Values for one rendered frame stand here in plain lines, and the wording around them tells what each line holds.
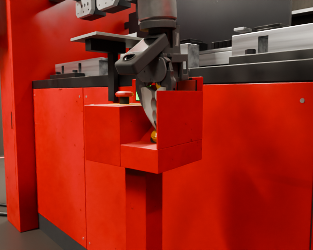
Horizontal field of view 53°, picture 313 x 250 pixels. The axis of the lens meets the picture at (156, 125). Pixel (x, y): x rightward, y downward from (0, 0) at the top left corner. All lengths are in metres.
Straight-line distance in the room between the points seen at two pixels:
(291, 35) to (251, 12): 0.73
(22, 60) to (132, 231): 1.40
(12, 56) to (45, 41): 0.21
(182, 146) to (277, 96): 0.25
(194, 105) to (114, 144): 0.18
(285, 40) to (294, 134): 0.26
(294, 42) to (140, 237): 0.59
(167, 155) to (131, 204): 0.17
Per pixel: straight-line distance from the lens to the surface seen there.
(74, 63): 1.73
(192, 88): 0.69
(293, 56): 0.81
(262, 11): 1.56
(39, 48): 1.98
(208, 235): 0.93
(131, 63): 0.54
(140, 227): 0.71
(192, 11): 1.83
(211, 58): 1.35
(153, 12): 0.61
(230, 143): 0.82
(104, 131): 0.65
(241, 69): 0.79
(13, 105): 1.93
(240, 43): 0.95
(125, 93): 0.68
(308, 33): 0.86
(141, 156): 0.59
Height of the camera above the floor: 0.81
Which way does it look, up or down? 6 degrees down
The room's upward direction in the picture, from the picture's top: straight up
